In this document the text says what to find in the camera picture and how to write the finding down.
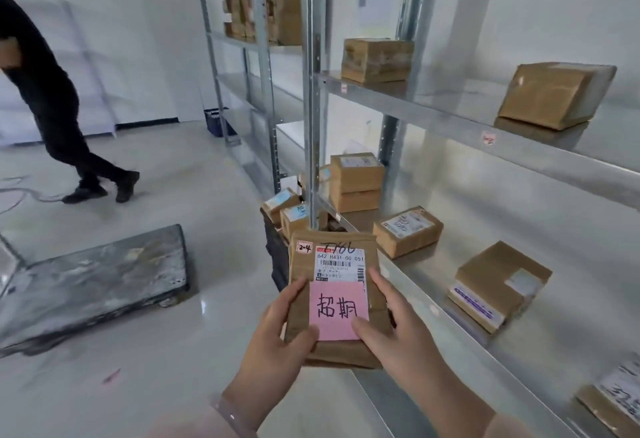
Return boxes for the white folded rack frame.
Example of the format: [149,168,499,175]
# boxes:
[0,0,118,146]

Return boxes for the taped brown cardboard box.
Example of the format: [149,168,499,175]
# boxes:
[341,37,415,85]

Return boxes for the narrow grey metal shelf rack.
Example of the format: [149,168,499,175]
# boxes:
[194,0,313,199]

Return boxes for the brown box with white label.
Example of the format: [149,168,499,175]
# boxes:
[330,152,386,194]

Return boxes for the brown box with purple label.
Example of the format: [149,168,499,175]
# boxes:
[446,241,553,335]

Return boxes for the grey floor cable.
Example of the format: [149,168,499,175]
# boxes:
[0,175,66,216]

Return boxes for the small box with handwritten label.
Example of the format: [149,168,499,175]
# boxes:
[280,203,328,241]

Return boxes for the blue plastic basket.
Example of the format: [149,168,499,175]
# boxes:
[203,107,238,138]

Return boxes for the large brown cardboard box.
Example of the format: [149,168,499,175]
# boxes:
[265,0,304,47]

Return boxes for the person's left hand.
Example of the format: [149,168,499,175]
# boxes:
[233,277,321,405]

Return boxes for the grey flat platform trolley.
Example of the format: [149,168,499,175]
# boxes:
[0,224,191,356]

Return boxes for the flat brown cardboard box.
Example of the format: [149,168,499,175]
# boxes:
[331,188,382,214]

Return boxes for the small box with blue label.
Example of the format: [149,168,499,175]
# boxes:
[261,188,302,226]

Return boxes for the person's right forearm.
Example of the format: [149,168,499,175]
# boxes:
[420,360,538,438]

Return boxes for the black plastic crate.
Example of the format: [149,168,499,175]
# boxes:
[260,208,331,293]

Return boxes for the brown box with scribbled label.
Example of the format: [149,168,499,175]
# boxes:
[372,206,445,259]

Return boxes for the person's left forearm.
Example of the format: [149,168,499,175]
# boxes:
[142,389,281,438]

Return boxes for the brown box wrapped in tape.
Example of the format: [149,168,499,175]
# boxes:
[496,62,618,131]

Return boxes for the brown parcel with large label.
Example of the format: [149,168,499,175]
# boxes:
[574,360,640,438]

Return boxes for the person's right hand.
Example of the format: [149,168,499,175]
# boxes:
[350,267,453,389]

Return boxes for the large silver metal shelf rack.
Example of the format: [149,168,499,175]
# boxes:
[300,0,640,438]

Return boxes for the pink sticky note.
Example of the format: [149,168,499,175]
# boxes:
[308,280,371,342]

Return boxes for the clear wrist bracelet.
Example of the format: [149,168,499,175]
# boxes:
[211,394,258,437]

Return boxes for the brown parcel with shipping label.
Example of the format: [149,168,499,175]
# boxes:
[284,230,393,370]

